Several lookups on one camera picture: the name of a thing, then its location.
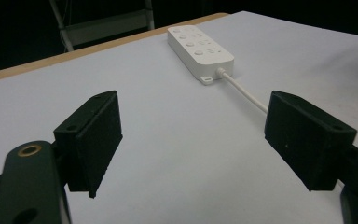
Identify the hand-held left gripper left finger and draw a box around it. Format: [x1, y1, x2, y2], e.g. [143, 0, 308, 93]
[52, 90, 124, 199]

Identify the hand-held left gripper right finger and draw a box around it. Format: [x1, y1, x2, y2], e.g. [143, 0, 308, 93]
[264, 90, 358, 192]

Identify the metal stand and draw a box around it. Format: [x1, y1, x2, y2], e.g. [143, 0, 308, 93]
[48, 0, 156, 53]

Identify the white power strip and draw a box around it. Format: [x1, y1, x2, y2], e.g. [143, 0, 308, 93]
[167, 24, 235, 86]

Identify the white power cable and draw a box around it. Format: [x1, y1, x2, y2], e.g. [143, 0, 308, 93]
[215, 67, 269, 115]

